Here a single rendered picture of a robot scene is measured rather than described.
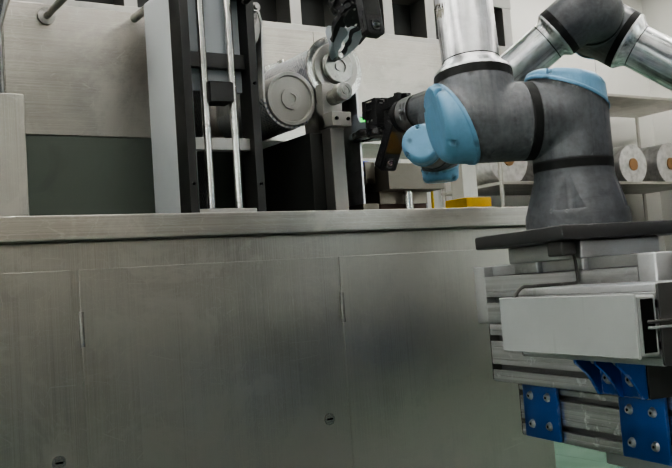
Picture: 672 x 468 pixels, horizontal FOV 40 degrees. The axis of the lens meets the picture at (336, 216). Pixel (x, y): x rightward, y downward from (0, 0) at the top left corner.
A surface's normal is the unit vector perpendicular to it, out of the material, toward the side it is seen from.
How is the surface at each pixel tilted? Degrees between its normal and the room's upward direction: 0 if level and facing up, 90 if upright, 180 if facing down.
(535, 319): 90
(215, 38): 90
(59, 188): 90
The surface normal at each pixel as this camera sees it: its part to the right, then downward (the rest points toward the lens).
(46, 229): 0.54, -0.10
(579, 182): -0.14, -0.36
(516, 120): 0.14, 0.04
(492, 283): -0.92, 0.04
